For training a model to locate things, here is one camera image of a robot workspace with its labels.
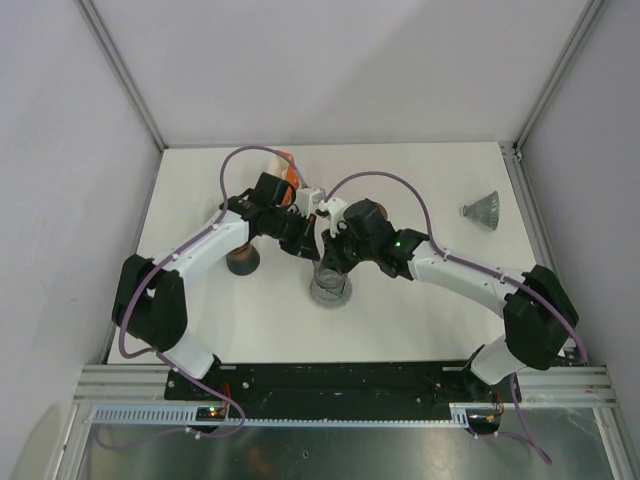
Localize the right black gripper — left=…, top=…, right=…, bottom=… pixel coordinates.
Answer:
left=322, top=220, right=377, bottom=276

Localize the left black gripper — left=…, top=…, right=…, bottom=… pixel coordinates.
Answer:
left=267, top=208, right=320, bottom=262

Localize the clear glass dripper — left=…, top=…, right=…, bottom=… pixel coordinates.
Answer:
left=309, top=264, right=353, bottom=309

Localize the orange coffee filter box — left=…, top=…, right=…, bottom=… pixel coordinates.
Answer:
left=266, top=150, right=302, bottom=207

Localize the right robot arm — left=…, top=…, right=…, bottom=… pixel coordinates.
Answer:
left=318, top=199, right=579, bottom=401

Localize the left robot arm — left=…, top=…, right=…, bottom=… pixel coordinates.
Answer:
left=112, top=173, right=326, bottom=400

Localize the clear glass funnel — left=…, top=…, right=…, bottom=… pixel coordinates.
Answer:
left=461, top=191, right=501, bottom=231

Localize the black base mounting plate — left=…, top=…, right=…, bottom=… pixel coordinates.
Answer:
left=164, top=360, right=521, bottom=419

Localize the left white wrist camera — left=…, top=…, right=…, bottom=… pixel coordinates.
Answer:
left=294, top=187, right=326, bottom=218

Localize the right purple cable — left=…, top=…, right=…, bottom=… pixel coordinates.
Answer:
left=324, top=172, right=589, bottom=464

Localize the purple cable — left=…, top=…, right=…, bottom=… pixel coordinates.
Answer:
left=119, top=145, right=306, bottom=441
left=324, top=172, right=589, bottom=464

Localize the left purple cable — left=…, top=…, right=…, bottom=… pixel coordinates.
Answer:
left=119, top=145, right=306, bottom=441

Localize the grey slotted cable duct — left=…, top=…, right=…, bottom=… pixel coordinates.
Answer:
left=92, top=404, right=469, bottom=428

